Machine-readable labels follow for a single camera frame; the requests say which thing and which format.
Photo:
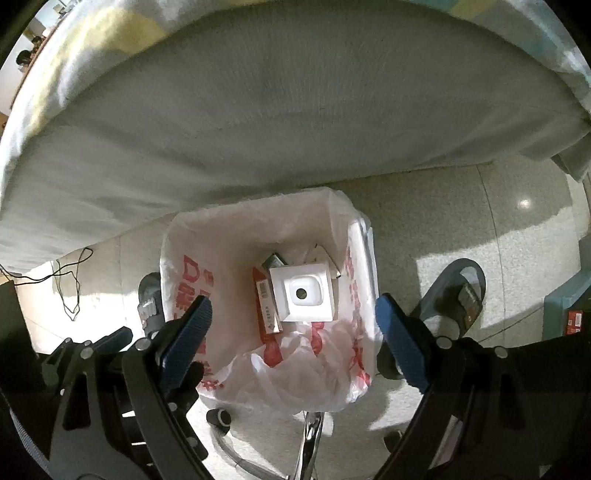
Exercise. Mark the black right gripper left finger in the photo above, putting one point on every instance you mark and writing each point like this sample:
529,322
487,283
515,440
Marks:
122,404

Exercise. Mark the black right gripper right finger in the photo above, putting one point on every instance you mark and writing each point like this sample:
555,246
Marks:
489,412

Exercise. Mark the red white medicine box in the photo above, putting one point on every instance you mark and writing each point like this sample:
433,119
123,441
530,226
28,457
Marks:
269,322

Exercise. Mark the teal cosmetics box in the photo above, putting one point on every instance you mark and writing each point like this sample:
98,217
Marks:
274,261

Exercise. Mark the white foam packaging block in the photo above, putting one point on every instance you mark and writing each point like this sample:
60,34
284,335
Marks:
303,293

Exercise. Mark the white red trash bag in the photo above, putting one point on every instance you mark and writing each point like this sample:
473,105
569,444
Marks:
309,366

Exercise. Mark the chrome chair base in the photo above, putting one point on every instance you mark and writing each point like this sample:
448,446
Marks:
262,444

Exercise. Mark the dark slipper left foot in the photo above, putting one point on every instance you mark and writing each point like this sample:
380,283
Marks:
149,307

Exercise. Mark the dark slipper foot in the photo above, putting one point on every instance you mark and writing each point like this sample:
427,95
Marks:
149,307
449,309

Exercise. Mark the dark slipper right foot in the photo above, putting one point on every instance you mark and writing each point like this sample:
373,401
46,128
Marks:
449,309

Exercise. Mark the circle patterned grey bedsheet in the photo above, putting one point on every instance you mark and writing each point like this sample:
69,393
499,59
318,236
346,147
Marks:
135,109

